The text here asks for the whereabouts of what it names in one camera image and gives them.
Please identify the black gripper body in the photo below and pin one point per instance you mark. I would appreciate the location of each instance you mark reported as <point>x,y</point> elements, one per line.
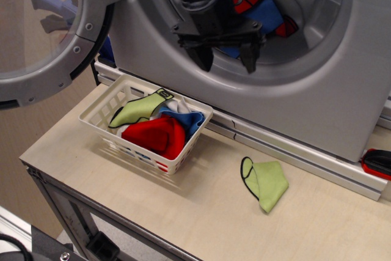
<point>215,23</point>

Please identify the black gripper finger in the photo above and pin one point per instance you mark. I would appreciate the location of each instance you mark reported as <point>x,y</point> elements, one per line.
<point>249,52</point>
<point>202,56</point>

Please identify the blue cloth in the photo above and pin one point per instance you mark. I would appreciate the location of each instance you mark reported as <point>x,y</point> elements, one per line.
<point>263,11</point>
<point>190,121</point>

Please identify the red cloth with black trim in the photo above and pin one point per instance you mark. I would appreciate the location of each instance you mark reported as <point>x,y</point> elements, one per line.
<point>290,26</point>

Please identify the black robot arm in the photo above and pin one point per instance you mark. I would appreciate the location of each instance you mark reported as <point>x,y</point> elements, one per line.
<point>215,24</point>

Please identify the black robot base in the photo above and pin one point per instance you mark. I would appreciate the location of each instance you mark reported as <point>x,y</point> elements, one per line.
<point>17,244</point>

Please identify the white plastic laundry basket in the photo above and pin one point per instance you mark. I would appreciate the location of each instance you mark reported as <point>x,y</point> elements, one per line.
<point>98,115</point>

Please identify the grey toy washing machine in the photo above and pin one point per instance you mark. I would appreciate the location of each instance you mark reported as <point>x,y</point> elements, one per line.
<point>324,86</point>

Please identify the white cloth in basket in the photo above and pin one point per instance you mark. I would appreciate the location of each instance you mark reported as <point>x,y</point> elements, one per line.
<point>178,106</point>

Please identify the blue cloth in basket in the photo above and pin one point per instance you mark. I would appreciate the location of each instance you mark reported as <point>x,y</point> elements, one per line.
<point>190,121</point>

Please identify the green cloth in basket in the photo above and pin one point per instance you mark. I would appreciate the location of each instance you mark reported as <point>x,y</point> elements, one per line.
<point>139,110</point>

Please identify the red cloth in basket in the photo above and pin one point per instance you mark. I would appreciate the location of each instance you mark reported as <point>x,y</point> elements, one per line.
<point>164,136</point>

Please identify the green cloth on table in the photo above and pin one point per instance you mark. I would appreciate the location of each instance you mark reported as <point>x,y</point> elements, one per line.
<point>265,181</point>

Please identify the blue clamp behind door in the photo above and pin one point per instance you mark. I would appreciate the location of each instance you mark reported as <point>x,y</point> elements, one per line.
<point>62,17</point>

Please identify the grey round washer door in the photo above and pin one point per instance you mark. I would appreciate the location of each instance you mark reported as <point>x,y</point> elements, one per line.
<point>36,65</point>

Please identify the red and black tool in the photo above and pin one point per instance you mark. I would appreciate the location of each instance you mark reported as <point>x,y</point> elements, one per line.
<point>377,163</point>

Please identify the white aluminium base rail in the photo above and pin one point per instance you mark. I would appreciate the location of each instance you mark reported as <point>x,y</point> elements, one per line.
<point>347,174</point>

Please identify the grey metal table frame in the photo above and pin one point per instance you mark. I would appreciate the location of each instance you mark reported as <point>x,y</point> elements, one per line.
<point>75,212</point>

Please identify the black bracket under table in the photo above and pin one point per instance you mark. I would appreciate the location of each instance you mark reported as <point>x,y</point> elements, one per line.
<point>103,248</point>

